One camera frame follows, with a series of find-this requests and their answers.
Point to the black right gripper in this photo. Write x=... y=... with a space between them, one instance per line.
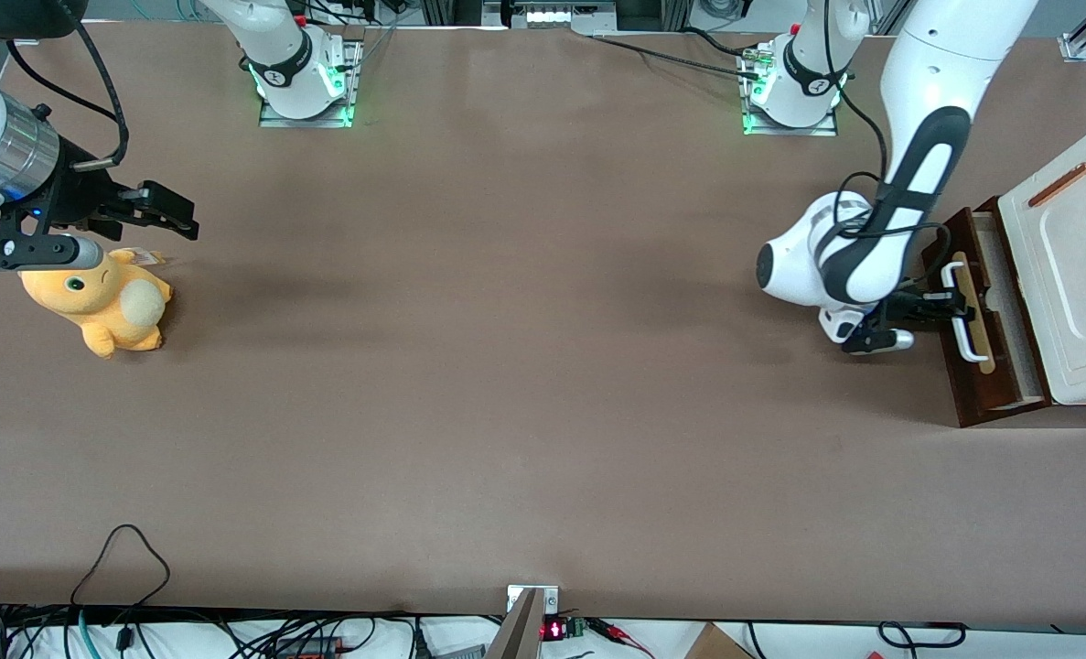
x=76 y=195

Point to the white drawer cabinet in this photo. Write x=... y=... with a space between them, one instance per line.
x=1082 y=293

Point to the brown cardboard piece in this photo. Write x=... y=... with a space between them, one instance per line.
x=716 y=645

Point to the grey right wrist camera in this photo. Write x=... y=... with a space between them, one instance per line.
x=48 y=252

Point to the red LED display module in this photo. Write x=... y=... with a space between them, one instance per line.
x=553 y=630

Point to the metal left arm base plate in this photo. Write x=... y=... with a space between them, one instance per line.
x=826 y=126

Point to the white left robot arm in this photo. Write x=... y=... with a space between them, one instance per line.
x=936 y=64

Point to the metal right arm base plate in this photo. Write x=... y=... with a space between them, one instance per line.
x=273 y=114

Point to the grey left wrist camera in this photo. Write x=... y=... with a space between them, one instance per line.
x=886 y=342

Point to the white power strip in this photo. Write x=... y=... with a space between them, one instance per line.
x=565 y=16

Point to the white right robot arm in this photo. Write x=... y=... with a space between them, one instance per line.
x=282 y=55

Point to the orange plush toy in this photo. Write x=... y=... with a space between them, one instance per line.
x=103 y=297

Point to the small brown wooden strip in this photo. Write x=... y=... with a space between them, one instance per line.
x=1062 y=184

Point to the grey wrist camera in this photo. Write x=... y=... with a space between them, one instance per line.
x=48 y=252
x=886 y=342

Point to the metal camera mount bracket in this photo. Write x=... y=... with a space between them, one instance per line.
x=529 y=618

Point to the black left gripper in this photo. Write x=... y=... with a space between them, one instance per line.
x=908 y=305

